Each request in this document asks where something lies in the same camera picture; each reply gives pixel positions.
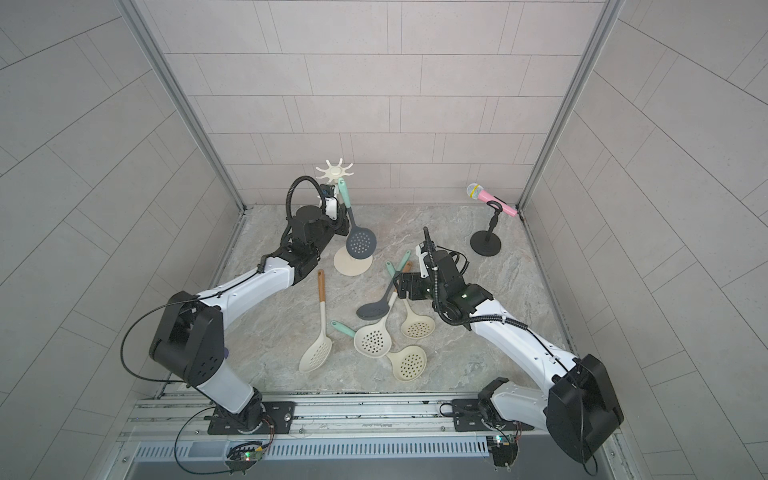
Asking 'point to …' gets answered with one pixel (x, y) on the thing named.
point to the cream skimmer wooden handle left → (319, 351)
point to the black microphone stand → (488, 242)
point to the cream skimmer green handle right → (414, 326)
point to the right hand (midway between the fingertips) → (406, 280)
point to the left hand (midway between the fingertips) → (349, 200)
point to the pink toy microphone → (476, 192)
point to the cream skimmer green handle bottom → (344, 328)
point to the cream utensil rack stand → (344, 263)
